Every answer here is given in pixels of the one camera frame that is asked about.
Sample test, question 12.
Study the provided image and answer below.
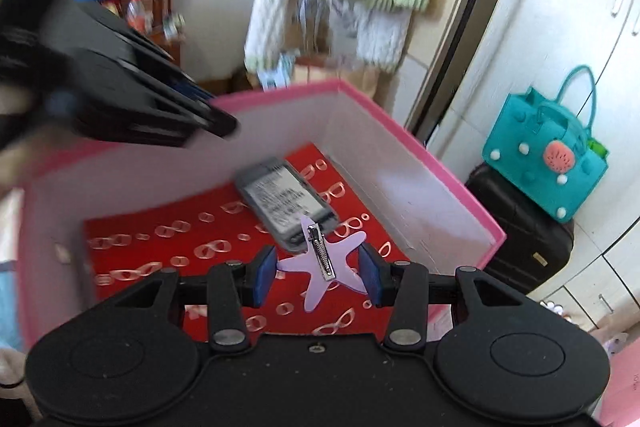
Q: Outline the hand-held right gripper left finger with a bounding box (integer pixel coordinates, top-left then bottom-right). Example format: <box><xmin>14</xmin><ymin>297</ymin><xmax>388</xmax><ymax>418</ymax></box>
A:
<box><xmin>102</xmin><ymin>244</ymin><xmax>278</xmax><ymax>354</ymax></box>

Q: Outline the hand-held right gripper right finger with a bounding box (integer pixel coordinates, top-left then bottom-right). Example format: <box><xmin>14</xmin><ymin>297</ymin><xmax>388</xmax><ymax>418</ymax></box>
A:
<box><xmin>357</xmin><ymin>242</ymin><xmax>537</xmax><ymax>354</ymax></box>

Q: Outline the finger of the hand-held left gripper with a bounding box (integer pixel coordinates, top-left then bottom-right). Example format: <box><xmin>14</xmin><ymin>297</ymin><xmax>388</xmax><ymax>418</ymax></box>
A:
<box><xmin>125</xmin><ymin>28</ymin><xmax>219</xmax><ymax>104</ymax></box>
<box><xmin>149</xmin><ymin>91</ymin><xmax>240</xmax><ymax>144</ymax></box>

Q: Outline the purple starfish hair clip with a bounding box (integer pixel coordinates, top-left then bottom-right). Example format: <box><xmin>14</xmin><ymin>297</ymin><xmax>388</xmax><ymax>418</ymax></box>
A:
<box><xmin>276</xmin><ymin>214</ymin><xmax>368</xmax><ymax>310</ymax></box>

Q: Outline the grey portable router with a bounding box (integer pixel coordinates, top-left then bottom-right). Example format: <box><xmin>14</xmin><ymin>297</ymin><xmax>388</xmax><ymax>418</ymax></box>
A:
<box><xmin>235</xmin><ymin>158</ymin><xmax>341</xmax><ymax>254</ymax></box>

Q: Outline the pink storage box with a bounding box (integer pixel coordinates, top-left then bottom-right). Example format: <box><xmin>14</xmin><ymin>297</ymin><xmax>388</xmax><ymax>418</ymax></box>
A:
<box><xmin>17</xmin><ymin>79</ymin><xmax>507</xmax><ymax>353</ymax></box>

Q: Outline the printed plastic bag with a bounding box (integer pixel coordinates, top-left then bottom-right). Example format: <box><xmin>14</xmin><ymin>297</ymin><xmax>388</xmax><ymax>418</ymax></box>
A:
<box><xmin>257</xmin><ymin>51</ymin><xmax>302</xmax><ymax>90</ymax></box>

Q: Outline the black suitcase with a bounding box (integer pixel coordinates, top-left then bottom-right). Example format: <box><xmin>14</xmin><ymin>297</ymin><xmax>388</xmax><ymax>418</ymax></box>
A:
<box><xmin>465</xmin><ymin>162</ymin><xmax>575</xmax><ymax>295</ymax></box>

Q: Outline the row of small bottles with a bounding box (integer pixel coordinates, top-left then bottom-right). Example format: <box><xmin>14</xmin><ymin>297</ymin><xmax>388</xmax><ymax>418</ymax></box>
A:
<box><xmin>539</xmin><ymin>298</ymin><xmax>577</xmax><ymax>324</ymax></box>

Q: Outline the teal felt handbag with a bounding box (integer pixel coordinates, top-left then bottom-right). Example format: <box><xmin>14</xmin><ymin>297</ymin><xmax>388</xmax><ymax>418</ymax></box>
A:
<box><xmin>481</xmin><ymin>65</ymin><xmax>610</xmax><ymax>224</ymax></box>

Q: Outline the clear plastic bag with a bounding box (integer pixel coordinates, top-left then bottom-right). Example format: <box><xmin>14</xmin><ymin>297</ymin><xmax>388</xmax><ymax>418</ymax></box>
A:
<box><xmin>589</xmin><ymin>316</ymin><xmax>632</xmax><ymax>349</ymax></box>

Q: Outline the white wardrobe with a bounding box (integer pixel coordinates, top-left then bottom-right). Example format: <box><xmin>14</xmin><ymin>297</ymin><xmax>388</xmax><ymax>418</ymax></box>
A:
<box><xmin>425</xmin><ymin>0</ymin><xmax>640</xmax><ymax>333</ymax></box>

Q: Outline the dark door frame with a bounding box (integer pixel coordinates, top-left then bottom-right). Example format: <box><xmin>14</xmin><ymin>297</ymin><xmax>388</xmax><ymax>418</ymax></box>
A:
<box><xmin>404</xmin><ymin>0</ymin><xmax>528</xmax><ymax>142</ymax></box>

